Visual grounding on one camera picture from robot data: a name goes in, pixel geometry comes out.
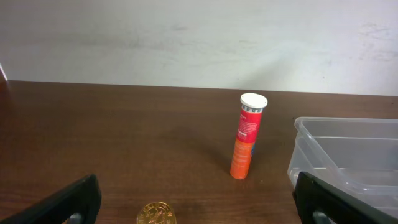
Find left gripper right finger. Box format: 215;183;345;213
292;172;397;224

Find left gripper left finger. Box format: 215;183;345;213
1;174;101;224

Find gold lid small jar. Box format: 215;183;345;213
136;202;177;224

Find clear plastic container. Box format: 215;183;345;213
287;117;397;217

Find orange effervescent tablet tube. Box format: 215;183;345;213
230;93;268;179

